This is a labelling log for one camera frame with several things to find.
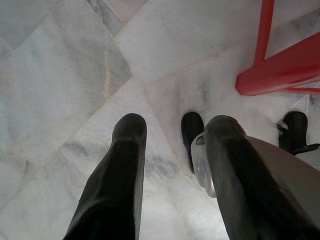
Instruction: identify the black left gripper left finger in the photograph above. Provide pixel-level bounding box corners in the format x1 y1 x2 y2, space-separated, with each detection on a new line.
63 112 148 240

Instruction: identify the black robot foot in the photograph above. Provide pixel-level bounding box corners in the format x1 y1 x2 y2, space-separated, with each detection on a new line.
180 111 206 174
276 111 309 152

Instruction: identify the black robot left foot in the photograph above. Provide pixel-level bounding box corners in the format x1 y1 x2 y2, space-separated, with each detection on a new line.
180 111 206 174

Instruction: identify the red plastic stool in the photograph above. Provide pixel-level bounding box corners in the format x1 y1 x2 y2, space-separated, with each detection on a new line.
235 0 320 97

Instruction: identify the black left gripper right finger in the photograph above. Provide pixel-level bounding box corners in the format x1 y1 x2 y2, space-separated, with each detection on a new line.
204 114 320 240

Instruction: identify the black robot right foot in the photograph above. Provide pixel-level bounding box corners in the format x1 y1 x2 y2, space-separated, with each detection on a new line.
276 111 309 152

